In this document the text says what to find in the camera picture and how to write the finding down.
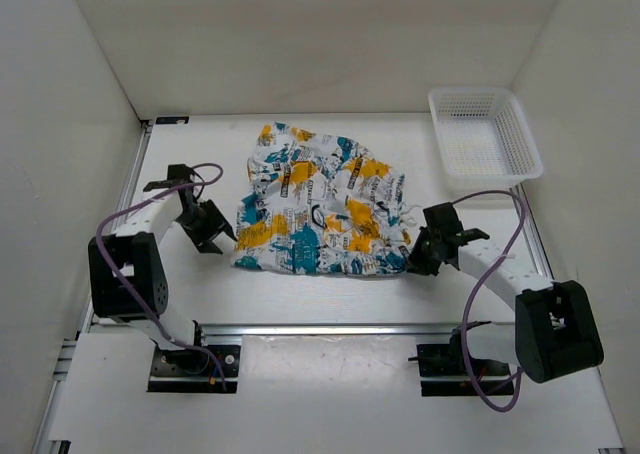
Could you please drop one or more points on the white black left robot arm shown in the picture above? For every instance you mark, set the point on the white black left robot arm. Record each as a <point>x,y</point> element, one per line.
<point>127,278</point>

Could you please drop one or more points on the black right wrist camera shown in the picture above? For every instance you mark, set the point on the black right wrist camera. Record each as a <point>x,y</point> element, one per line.
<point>444,227</point>

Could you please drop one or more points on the aluminium table edge rail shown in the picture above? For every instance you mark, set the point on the aluminium table edge rail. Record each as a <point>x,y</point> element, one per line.
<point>208,289</point>

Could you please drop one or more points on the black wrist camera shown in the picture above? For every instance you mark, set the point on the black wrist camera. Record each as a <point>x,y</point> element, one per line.
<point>177,174</point>
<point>444,227</point>

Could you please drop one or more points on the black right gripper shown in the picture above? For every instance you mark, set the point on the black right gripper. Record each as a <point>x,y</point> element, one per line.
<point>416,263</point>

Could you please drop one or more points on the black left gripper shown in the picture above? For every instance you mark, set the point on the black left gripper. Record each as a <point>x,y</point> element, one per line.
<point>217,222</point>

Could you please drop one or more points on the dark blue label sticker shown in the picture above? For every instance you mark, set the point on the dark blue label sticker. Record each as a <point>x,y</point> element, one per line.
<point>172,120</point>

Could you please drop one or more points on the printed white yellow teal shorts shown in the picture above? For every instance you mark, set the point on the printed white yellow teal shorts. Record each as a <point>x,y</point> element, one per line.
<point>321,204</point>

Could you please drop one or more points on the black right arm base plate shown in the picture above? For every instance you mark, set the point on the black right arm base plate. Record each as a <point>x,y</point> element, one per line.
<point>442,374</point>

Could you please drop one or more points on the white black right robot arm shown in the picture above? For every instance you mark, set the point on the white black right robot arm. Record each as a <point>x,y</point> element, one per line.
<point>553,334</point>

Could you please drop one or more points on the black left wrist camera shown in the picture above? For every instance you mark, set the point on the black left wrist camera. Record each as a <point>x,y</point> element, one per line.
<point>177,174</point>

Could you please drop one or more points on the white perforated plastic basket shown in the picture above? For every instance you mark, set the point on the white perforated plastic basket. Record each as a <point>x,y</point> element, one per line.
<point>483,138</point>

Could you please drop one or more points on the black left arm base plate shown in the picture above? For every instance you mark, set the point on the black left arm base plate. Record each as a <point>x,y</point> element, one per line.
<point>188,372</point>

